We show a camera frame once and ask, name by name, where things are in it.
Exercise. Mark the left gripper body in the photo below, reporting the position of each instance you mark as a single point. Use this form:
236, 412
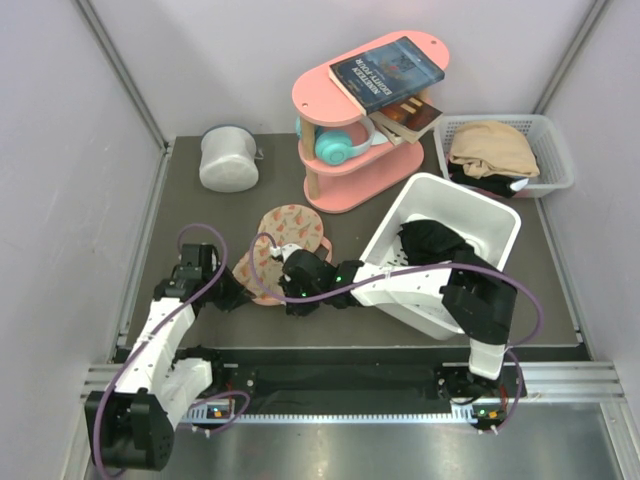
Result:
226, 293

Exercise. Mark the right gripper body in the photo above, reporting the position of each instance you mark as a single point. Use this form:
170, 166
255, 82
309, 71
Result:
297, 290

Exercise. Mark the floral mesh laundry bag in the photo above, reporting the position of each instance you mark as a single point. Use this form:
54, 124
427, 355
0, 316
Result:
290, 223

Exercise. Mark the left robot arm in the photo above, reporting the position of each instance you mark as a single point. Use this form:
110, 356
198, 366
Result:
131, 423

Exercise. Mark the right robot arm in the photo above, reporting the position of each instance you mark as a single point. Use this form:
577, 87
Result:
467, 290

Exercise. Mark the white mesh cylinder bag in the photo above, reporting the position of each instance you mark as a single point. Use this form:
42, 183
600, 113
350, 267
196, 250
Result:
228, 155

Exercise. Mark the pink wooden shelf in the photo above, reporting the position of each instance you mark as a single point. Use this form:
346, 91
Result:
347, 162

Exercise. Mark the black clothes in bin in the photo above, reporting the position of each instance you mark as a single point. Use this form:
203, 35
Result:
426, 241

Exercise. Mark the teal headphones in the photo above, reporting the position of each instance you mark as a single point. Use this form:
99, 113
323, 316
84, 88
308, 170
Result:
334, 146

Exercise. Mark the brown book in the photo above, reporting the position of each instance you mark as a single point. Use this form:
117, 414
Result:
406, 120

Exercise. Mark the white plastic bin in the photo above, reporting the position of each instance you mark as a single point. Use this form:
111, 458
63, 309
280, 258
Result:
488, 226

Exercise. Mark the dark blue book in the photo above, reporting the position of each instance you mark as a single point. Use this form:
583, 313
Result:
385, 75

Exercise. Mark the black cloth in basket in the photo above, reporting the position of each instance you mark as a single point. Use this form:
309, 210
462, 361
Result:
496, 184

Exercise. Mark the beige cloth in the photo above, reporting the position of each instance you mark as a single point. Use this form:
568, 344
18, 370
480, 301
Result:
489, 147

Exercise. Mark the white perforated basket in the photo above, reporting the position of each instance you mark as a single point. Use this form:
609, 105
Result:
550, 149

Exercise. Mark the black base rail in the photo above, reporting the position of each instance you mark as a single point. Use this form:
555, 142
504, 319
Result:
337, 381

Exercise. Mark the aluminium frame post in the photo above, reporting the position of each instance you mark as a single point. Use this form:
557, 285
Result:
95, 25

